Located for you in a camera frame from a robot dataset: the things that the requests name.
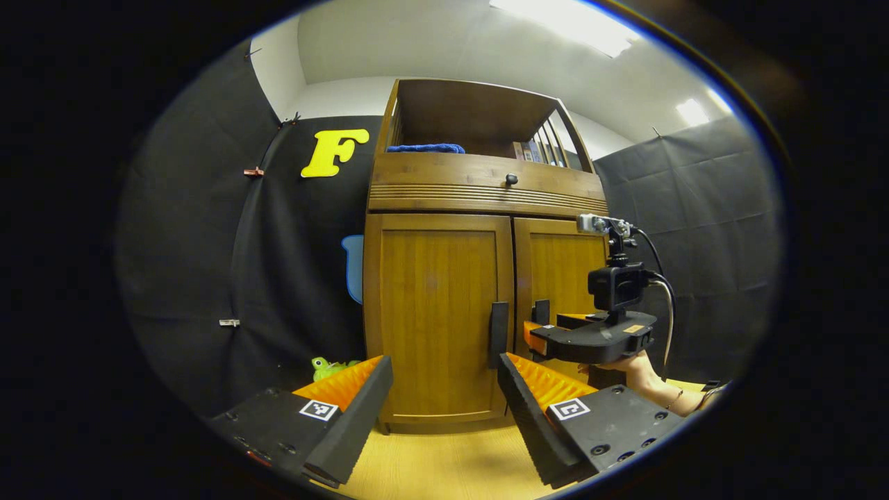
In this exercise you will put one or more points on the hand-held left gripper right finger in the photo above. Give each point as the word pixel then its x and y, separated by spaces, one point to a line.
pixel 528 423

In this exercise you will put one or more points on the wooden cabinet drawer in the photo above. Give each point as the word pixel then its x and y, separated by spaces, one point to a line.
pixel 444 184

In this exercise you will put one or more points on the green frog plush toy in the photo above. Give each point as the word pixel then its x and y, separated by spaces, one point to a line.
pixel 325 368

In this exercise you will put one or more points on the small ceiling light panel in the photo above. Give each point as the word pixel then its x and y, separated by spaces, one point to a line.
pixel 693 112

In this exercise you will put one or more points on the wooden shoe cabinet door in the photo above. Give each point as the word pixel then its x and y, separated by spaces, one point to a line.
pixel 430 305
pixel 559 271

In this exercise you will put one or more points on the large ceiling light panel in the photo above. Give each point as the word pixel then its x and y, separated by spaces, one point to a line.
pixel 569 24

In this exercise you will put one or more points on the row of books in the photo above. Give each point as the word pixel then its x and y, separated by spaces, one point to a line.
pixel 535 151

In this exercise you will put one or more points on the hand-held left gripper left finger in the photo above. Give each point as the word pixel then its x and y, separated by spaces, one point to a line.
pixel 354 423

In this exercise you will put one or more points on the black backdrop cloth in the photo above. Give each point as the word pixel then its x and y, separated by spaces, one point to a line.
pixel 194 250

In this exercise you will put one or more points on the wooden double-door shoe cabinet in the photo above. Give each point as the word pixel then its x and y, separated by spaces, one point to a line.
pixel 479 198

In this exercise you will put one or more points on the blue folded cloth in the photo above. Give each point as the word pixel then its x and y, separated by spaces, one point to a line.
pixel 425 148

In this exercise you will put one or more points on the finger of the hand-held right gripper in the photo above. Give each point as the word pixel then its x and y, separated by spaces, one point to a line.
pixel 569 320
pixel 531 340

